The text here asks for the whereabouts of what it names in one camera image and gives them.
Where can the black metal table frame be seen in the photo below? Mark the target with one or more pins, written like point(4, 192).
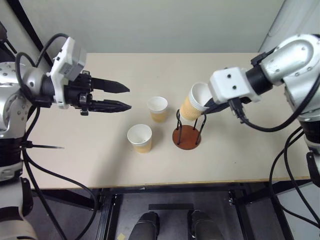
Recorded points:
point(107, 212)

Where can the black diagonal wall strip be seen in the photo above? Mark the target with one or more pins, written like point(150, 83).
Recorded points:
point(27, 23)

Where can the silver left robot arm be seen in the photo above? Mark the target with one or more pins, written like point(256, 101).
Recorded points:
point(32, 80)

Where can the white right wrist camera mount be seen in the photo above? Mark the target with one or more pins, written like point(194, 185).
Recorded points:
point(230, 82)

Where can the ribbed tan paper cup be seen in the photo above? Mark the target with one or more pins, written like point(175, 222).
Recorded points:
point(143, 149)
point(159, 116)
point(190, 108)

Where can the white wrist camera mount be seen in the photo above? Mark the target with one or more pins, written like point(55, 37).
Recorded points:
point(230, 82)
point(65, 58)

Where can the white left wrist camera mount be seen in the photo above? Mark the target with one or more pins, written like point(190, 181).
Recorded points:
point(65, 58)

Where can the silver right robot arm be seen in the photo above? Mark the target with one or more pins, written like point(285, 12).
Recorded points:
point(295, 57)

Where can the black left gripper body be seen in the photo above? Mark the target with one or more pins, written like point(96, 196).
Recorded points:
point(75, 93)

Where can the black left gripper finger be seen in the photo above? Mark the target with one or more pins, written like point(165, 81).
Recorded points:
point(110, 86)
point(112, 105)

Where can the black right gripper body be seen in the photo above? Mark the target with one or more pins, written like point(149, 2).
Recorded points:
point(246, 100)

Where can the black zip tie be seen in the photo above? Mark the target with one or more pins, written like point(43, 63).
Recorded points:
point(45, 147)

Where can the dark rounded shape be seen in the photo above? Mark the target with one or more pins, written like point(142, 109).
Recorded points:
point(205, 225)
point(146, 225)

